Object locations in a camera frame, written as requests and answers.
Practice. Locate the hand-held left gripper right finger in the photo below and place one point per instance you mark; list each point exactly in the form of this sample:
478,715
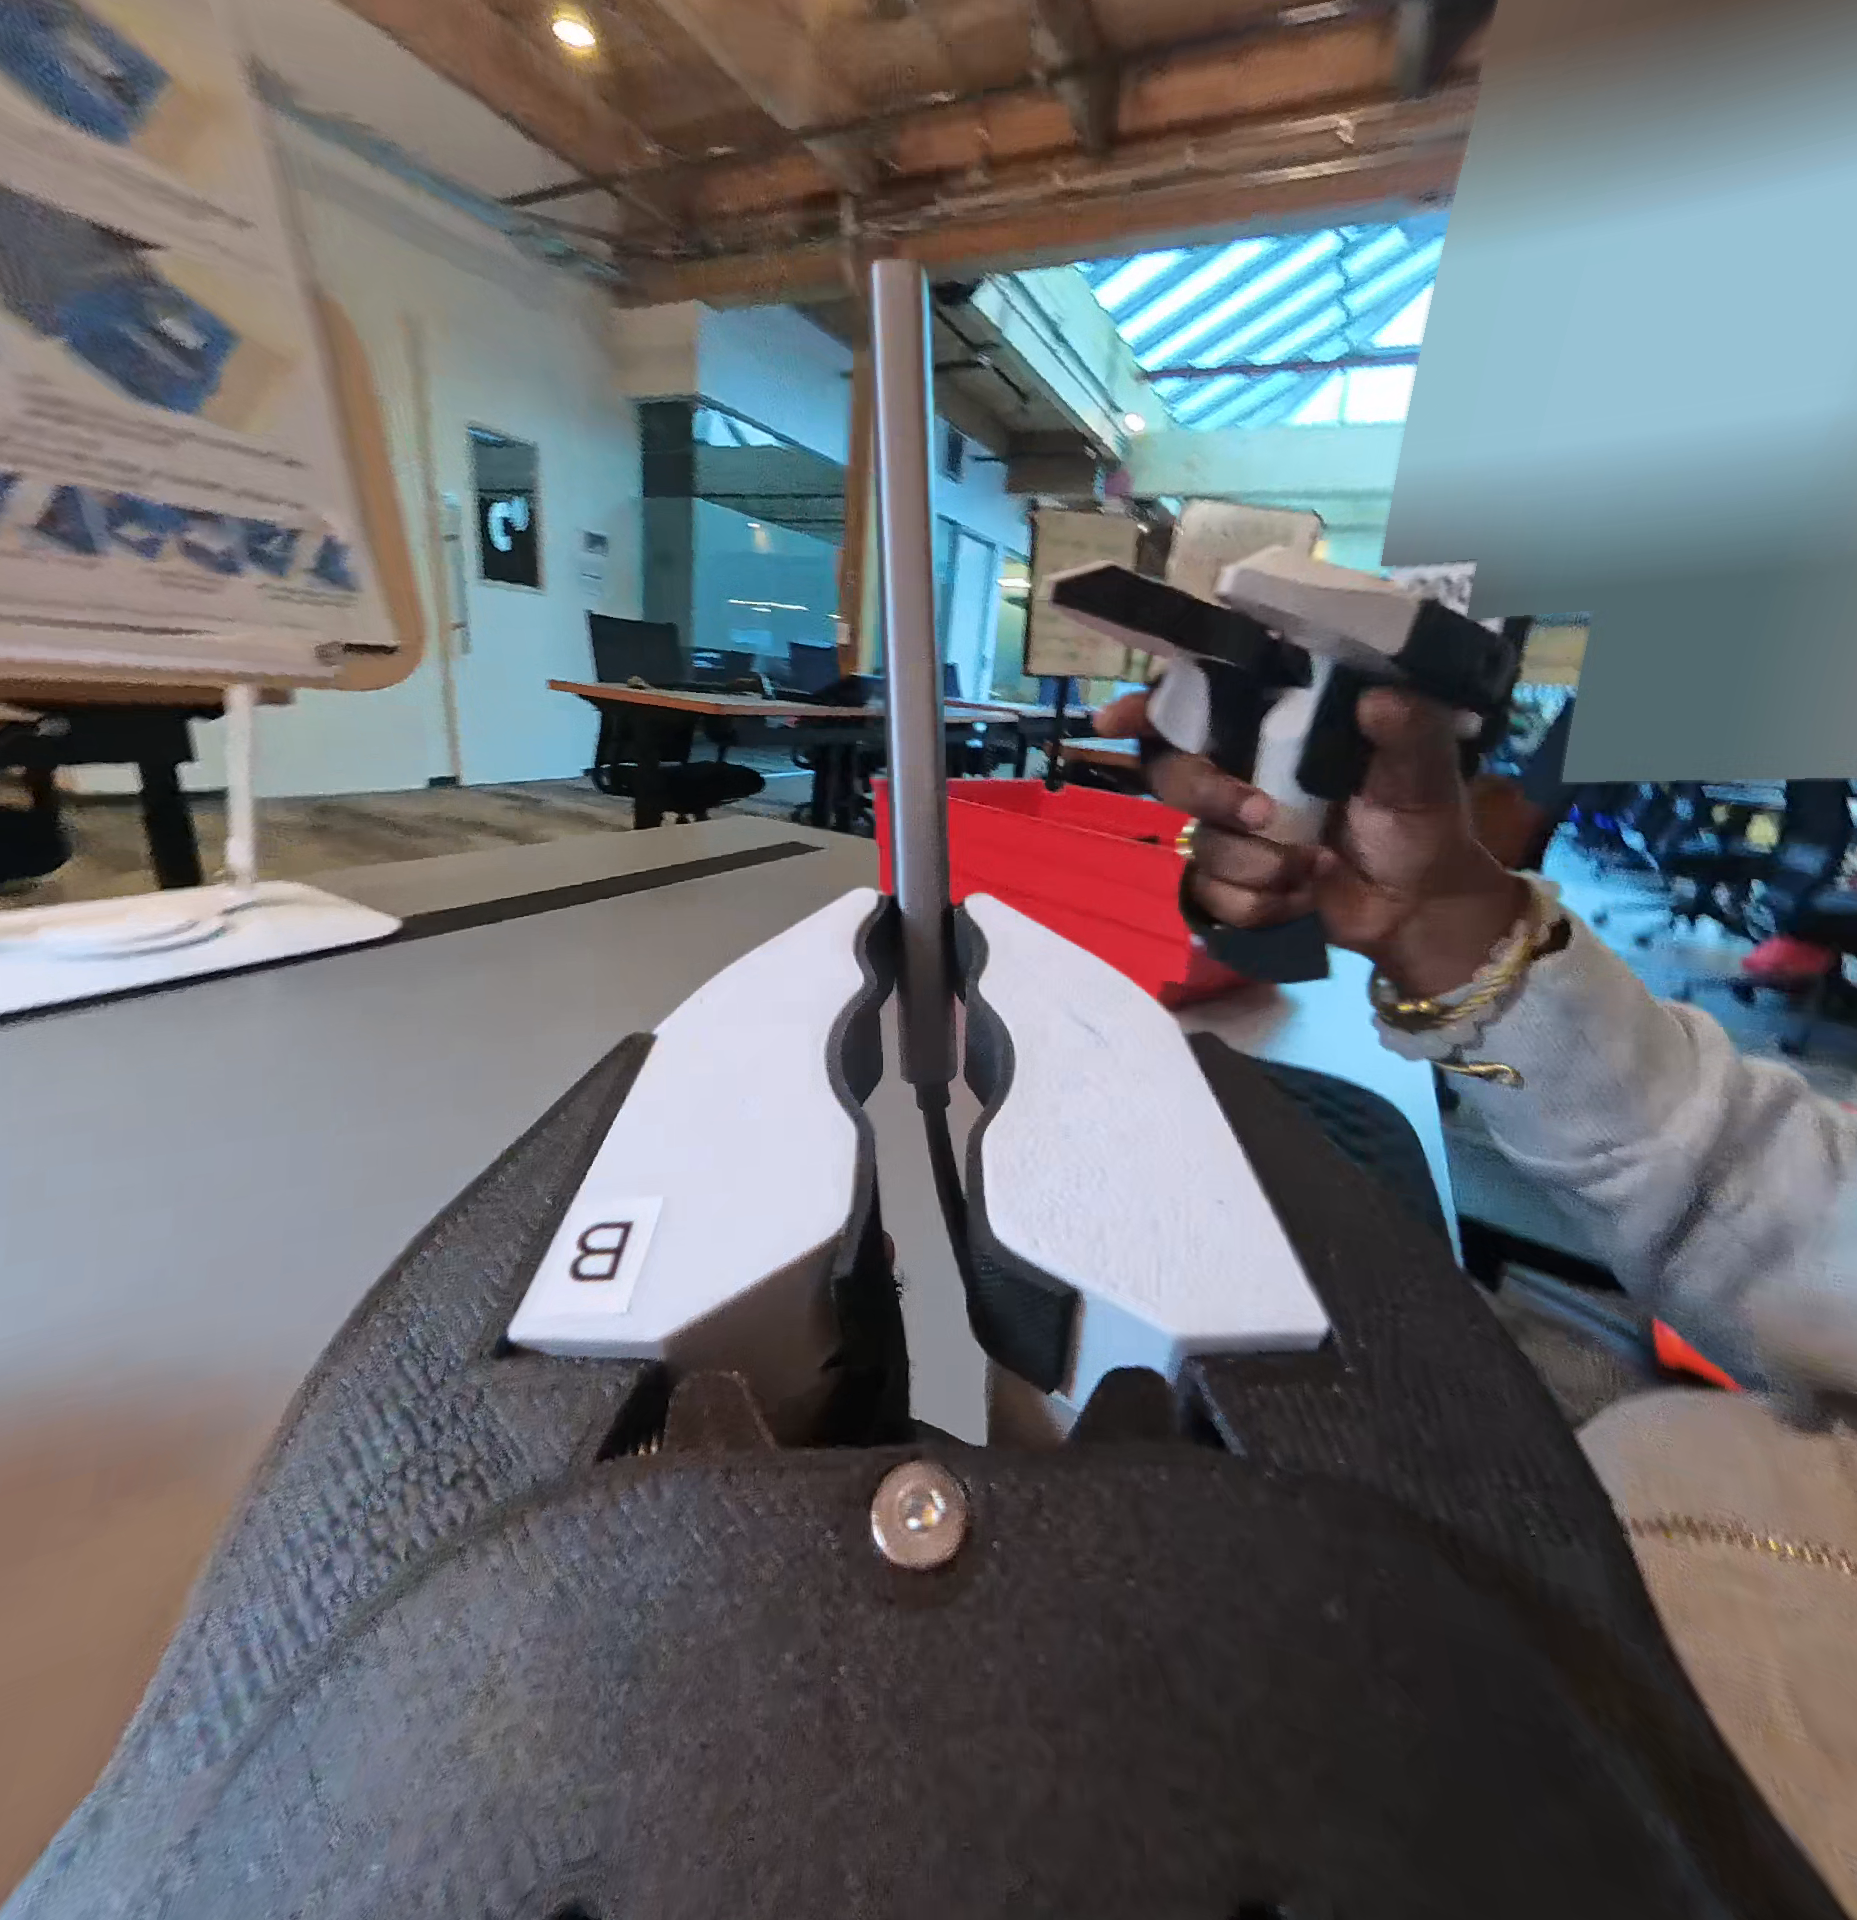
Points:
1152,1185

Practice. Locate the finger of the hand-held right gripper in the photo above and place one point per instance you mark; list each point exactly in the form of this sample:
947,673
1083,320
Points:
1152,615
1319,599

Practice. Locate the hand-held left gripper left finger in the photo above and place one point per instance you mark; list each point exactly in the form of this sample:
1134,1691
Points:
732,1140

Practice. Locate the grey usb hub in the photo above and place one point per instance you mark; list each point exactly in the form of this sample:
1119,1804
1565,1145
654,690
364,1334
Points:
905,599

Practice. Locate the red plastic bin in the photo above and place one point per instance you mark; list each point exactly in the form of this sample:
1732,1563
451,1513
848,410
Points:
1049,884

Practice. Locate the person's right forearm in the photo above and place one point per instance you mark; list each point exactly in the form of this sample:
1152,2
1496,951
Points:
1663,1125

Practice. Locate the person's right hand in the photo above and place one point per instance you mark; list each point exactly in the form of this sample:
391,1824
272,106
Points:
1409,856

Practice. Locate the black mesh cushion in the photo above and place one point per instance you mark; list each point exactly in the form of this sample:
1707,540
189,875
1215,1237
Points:
1362,1140

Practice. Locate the wooden office desk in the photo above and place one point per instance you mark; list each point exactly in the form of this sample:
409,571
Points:
778,706

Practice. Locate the black desk chair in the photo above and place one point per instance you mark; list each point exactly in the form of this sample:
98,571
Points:
650,706

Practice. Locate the instruction poster on white stand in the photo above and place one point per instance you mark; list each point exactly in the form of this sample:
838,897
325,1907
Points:
149,375

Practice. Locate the black wall sign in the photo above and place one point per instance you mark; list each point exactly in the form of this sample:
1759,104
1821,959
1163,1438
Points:
505,517

